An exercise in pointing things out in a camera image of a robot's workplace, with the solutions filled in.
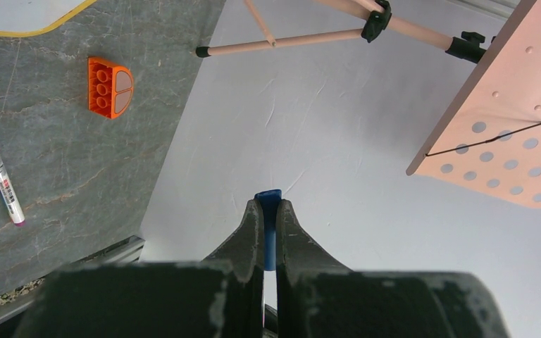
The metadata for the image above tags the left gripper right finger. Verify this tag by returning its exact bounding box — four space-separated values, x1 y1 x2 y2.
276 199 352 337

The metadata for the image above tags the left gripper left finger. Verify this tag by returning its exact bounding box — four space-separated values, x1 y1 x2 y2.
205 199 265 337

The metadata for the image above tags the blue marker cap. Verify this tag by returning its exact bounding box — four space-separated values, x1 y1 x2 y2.
254 189 282 271

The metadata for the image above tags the white whiteboard wooden frame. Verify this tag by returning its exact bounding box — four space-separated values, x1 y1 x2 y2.
0 0 94 37

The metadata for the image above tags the orange half-round brick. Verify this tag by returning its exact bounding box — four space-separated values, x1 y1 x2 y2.
87 56 135 120

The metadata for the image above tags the pink music stand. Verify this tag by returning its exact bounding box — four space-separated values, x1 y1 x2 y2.
195 1 541 208

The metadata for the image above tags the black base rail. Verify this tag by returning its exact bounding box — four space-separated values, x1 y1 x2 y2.
0 235 147 327

